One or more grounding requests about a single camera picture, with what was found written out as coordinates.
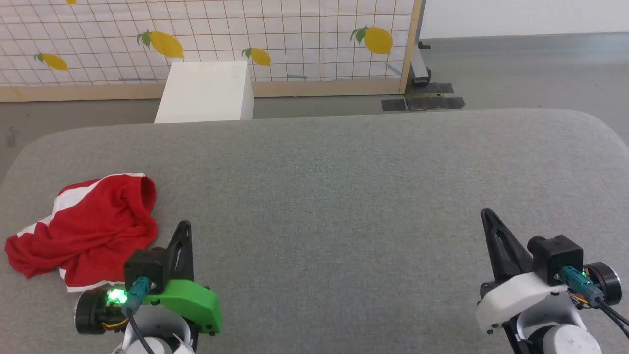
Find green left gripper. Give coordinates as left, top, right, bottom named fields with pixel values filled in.
left=75, top=221, right=224, bottom=336

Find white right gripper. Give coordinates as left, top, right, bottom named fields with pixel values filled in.
left=475, top=208, right=623, bottom=336

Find red shorts with white trim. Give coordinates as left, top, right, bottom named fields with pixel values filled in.
left=5, top=173, right=159, bottom=293

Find white box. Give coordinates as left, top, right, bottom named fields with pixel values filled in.
left=154, top=61, right=255, bottom=124

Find grey fabric sofa cushion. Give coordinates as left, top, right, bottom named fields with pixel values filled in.
left=0, top=108, right=629, bottom=354

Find black floor plate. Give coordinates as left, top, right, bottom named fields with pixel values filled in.
left=405, top=82, right=466, bottom=112

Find metal partition support foot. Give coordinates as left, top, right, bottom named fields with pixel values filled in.
left=410, top=41, right=433, bottom=85

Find lemon print partition screen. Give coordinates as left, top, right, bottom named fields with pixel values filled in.
left=0, top=0, right=424, bottom=103

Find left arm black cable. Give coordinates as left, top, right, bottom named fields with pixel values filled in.
left=121, top=276, right=157, bottom=354

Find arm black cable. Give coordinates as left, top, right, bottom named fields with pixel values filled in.
left=561, top=266, right=629, bottom=341
left=121, top=276, right=157, bottom=354

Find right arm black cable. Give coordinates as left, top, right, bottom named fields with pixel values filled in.
left=561, top=266, right=629, bottom=341

